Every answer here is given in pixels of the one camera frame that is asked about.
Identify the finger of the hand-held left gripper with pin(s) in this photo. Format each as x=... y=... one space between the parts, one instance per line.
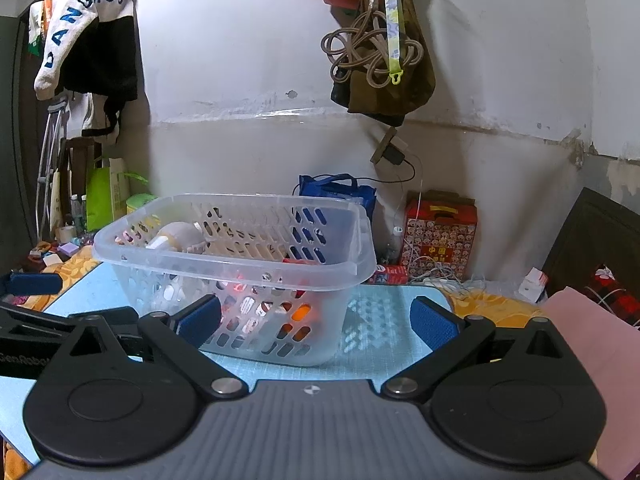
x=60 y=321
x=35 y=283

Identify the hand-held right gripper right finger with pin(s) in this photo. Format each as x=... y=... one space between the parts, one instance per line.
x=435 y=322

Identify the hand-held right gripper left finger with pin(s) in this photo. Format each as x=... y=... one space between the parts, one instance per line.
x=200 y=320

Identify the clear plastic basket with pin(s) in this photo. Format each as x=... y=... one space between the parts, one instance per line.
x=235 y=255

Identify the grey and cream plush toy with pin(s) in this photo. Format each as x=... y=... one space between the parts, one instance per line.
x=175 y=234

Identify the yellow patterned blanket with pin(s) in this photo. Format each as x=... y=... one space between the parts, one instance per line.
x=70 y=270
x=495 y=305

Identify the small lilac box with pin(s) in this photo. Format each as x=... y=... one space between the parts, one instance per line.
x=69 y=250

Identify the small white container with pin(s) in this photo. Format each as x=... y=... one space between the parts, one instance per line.
x=65 y=233

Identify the small red and blue box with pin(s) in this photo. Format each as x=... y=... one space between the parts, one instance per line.
x=392 y=275

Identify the clear water bottle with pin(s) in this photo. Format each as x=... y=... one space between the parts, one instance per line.
x=76 y=212

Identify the red gift box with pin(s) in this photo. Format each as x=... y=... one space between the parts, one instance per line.
x=440 y=235

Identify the small white box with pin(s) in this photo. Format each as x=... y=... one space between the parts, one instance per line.
x=532 y=282

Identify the green paper bag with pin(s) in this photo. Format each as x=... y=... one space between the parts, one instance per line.
x=107 y=195

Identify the metal crutch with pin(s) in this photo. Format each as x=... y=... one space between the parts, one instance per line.
x=50 y=160

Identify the green tin box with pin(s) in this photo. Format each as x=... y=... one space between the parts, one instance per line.
x=142 y=203

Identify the blue shopping bag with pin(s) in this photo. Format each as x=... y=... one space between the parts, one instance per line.
x=340 y=192

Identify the pink cloth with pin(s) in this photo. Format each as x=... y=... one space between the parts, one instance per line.
x=600 y=360

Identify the red and black plaid blanket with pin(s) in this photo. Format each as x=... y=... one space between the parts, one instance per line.
x=612 y=292

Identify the dark wooden headboard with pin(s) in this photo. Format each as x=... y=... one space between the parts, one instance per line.
x=595 y=230

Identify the hanging brown bag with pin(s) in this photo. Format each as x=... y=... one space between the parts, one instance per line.
x=395 y=90

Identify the black and white lettered jacket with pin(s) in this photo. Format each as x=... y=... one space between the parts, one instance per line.
x=105 y=50

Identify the hanging colourful plastic bag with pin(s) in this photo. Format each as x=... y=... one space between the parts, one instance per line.
x=37 y=25

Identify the black wall charger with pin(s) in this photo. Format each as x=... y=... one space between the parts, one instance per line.
x=395 y=155

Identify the wooden wall block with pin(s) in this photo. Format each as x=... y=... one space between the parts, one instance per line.
x=384 y=142

